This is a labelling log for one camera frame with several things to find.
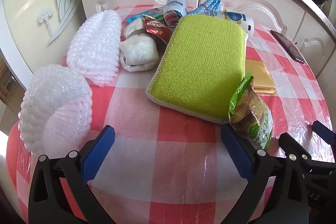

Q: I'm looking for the small labelled can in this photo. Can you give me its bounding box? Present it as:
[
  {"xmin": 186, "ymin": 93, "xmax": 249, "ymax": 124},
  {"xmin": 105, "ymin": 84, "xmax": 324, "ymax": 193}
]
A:
[{"xmin": 163, "ymin": 0, "xmax": 187, "ymax": 28}]

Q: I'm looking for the green scouring sponge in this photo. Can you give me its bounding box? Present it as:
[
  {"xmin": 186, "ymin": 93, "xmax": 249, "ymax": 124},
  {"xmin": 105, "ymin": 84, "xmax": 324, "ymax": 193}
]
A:
[{"xmin": 145, "ymin": 15, "xmax": 249, "ymax": 124}]

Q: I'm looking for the red snack wrapper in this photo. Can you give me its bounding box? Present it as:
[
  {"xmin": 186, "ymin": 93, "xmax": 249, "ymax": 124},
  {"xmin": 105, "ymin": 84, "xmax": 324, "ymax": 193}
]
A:
[{"xmin": 142, "ymin": 14, "xmax": 172, "ymax": 43}]

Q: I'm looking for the blue snack packet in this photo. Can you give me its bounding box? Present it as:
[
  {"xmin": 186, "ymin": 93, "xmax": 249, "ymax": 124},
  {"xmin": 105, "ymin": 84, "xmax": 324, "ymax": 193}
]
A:
[{"xmin": 125, "ymin": 7, "xmax": 168, "ymax": 24}]

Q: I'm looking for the tall white plastic bottle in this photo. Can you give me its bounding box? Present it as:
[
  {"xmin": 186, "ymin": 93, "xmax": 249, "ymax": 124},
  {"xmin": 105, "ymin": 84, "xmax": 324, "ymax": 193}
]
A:
[{"xmin": 203, "ymin": 10, "xmax": 255, "ymax": 38}]

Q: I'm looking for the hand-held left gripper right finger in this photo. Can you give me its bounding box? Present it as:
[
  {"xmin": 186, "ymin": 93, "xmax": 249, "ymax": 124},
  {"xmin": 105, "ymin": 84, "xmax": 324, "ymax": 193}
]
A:
[{"xmin": 220, "ymin": 124, "xmax": 310, "ymax": 224}]

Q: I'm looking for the white cloth bundle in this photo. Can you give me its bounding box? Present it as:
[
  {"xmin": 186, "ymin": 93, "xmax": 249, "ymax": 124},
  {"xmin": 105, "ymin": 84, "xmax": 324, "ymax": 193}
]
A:
[{"xmin": 119, "ymin": 17, "xmax": 161, "ymax": 73}]

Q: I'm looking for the dark red smartphone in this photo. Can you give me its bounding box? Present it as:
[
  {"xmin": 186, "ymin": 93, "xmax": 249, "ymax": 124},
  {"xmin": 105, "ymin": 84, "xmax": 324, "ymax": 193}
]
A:
[{"xmin": 270, "ymin": 29, "xmax": 305, "ymax": 64}]

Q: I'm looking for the red white checkered tablecloth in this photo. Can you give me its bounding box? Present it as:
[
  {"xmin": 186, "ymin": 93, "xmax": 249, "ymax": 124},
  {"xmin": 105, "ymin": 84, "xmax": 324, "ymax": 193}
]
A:
[{"xmin": 16, "ymin": 5, "xmax": 332, "ymax": 224}]

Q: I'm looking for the white foam fruit net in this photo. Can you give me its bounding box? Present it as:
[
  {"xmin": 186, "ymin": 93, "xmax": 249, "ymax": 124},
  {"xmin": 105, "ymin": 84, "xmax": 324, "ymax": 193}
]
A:
[
  {"xmin": 18, "ymin": 64, "xmax": 93, "ymax": 153},
  {"xmin": 66, "ymin": 10, "xmax": 122, "ymax": 87}
]

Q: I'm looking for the green cookie packet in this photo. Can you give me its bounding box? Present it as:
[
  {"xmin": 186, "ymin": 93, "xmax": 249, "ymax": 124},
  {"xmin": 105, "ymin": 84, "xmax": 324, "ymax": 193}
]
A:
[{"xmin": 228, "ymin": 70, "xmax": 274, "ymax": 151}]

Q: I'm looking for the yellow sponge cloth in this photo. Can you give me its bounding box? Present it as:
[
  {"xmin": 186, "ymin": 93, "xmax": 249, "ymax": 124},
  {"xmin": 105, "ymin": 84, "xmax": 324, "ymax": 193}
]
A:
[{"xmin": 244, "ymin": 58, "xmax": 277, "ymax": 94}]

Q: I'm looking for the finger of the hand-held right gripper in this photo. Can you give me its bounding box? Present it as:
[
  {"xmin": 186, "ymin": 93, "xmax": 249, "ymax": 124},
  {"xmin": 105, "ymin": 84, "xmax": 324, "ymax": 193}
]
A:
[
  {"xmin": 278, "ymin": 132, "xmax": 336, "ymax": 175},
  {"xmin": 312, "ymin": 120, "xmax": 336, "ymax": 147}
]

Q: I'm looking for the frosted glass sliding door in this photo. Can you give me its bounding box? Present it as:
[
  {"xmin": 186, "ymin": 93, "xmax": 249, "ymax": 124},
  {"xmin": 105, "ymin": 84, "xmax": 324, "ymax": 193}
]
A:
[{"xmin": 0, "ymin": 0, "xmax": 87, "ymax": 75}]

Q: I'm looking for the blue checkered cloth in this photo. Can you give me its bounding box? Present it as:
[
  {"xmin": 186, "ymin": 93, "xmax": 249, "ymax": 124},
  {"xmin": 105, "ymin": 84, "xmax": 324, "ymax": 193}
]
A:
[{"xmin": 187, "ymin": 0, "xmax": 223, "ymax": 16}]

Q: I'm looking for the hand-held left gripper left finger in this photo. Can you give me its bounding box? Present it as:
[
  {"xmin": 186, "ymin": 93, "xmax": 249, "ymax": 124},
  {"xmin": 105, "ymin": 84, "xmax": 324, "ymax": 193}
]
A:
[{"xmin": 28, "ymin": 125, "xmax": 116, "ymax": 224}]

